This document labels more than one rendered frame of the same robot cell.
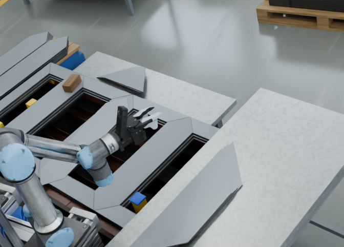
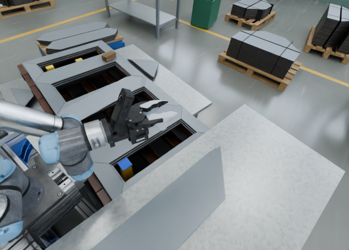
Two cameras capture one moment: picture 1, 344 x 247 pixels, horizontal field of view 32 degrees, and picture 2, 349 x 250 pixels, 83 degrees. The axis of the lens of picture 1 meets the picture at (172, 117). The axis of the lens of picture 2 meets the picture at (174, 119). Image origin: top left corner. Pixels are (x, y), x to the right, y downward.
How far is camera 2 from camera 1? 1.74 m
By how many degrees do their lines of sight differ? 10
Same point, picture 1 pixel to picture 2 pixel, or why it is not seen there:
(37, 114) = (78, 68)
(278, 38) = (225, 72)
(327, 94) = not seen: hidden behind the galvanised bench
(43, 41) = (102, 27)
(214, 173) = (200, 177)
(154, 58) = (162, 61)
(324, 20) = (251, 71)
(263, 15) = (221, 59)
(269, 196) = (251, 224)
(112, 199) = (105, 155)
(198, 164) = (186, 159)
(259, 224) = not seen: outside the picture
